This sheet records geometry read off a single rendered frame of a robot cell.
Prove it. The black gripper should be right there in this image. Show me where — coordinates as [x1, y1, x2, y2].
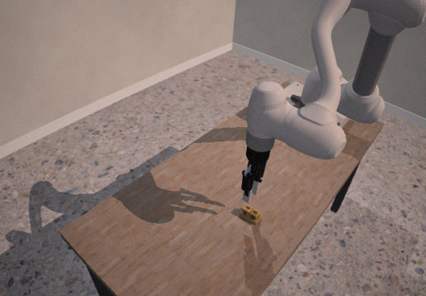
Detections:
[242, 146, 270, 203]

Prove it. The orange rectangular tray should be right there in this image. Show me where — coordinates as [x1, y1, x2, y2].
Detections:
[239, 211, 262, 225]

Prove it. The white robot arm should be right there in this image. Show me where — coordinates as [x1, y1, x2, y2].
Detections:
[246, 0, 426, 160]

